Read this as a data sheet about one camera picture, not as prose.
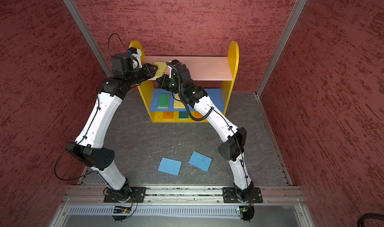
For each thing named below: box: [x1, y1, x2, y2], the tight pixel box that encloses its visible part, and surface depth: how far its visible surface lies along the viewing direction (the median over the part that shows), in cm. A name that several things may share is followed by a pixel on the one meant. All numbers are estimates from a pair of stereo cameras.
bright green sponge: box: [157, 93, 170, 109], surface depth 97 cm
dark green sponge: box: [178, 111, 189, 120], surface depth 105 cm
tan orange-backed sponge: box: [163, 111, 174, 120], surface depth 106 cm
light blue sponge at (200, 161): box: [188, 150, 213, 172], surface depth 87 cm
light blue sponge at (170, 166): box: [157, 157, 183, 176], surface depth 85 cm
